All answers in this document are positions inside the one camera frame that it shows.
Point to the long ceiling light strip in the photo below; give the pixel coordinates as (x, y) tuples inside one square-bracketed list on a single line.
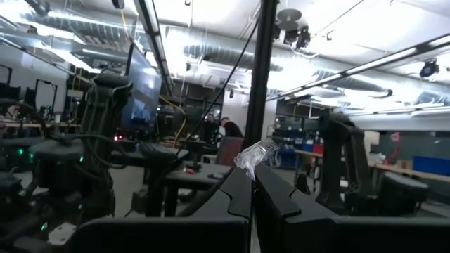
[(156, 42), (379, 63)]

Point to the large dark display screen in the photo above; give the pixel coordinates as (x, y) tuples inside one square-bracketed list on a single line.
[(142, 95)]

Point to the red hanging object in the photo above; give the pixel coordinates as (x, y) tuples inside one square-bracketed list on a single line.
[(394, 140)]

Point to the black background robot arm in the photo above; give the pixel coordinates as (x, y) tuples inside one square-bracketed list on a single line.
[(332, 158)]

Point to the dark storage shelf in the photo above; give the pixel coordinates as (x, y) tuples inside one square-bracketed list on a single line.
[(292, 130)]

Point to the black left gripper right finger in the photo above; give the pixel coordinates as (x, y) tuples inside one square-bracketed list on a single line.
[(316, 235)]

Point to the blue storage bin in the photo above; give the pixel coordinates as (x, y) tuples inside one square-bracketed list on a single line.
[(430, 165)]

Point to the black ceiling camera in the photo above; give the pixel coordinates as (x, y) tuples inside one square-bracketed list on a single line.
[(429, 69), (293, 33)]

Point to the person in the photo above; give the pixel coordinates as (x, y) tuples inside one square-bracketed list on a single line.
[(232, 129), (210, 128)]

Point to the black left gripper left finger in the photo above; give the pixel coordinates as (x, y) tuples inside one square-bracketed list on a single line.
[(211, 232)]

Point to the silver ventilation duct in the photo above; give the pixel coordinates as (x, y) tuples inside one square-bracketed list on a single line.
[(218, 54)]

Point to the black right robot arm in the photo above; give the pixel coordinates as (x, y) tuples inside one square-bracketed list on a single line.
[(105, 105)]

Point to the brown office chair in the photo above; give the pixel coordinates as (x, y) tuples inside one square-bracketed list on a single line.
[(228, 151)]

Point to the green white toothbrush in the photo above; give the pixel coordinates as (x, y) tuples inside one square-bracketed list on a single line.
[(255, 156)]

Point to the black desk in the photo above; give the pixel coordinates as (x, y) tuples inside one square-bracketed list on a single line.
[(197, 177)]

